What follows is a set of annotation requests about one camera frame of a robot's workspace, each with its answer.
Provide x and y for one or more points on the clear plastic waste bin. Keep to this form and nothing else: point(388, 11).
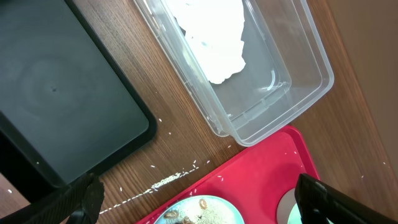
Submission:
point(286, 70)

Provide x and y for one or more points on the black waste tray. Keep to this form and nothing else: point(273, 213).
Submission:
point(66, 106)

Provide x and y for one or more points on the mint green bowl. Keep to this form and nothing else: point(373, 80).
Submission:
point(287, 209)

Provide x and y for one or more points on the white napkin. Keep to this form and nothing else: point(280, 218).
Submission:
point(213, 31)

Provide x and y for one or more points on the red serving tray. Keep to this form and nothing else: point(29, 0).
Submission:
point(254, 180)

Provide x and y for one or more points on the light blue dirty plate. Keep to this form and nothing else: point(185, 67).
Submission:
point(201, 209)

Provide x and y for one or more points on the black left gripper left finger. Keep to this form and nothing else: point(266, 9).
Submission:
point(78, 202)

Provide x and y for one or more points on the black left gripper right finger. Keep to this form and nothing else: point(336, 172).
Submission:
point(319, 203)

